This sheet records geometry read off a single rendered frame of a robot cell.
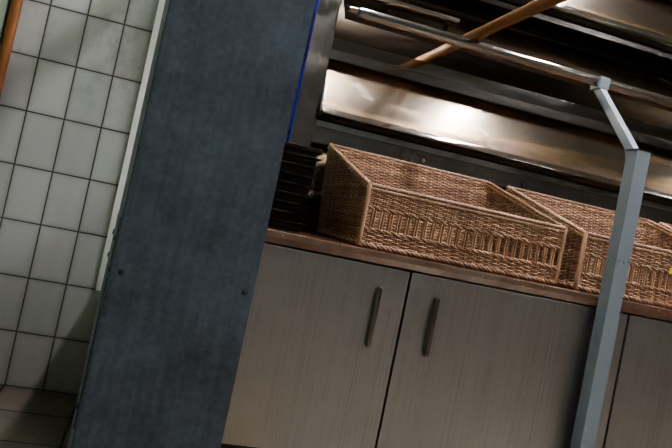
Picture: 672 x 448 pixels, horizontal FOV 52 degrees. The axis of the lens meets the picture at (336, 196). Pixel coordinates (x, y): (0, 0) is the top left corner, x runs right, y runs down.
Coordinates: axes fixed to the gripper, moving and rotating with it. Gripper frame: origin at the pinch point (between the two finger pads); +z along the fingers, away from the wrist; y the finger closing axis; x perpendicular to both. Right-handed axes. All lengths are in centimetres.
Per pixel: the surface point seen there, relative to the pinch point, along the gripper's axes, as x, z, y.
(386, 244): 77, 11, 22
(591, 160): 35, 95, -24
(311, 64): 5.7, 12.0, 25.1
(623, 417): 119, 73, 4
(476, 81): 13, 54, -9
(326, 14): -5.2, 9.3, 13.6
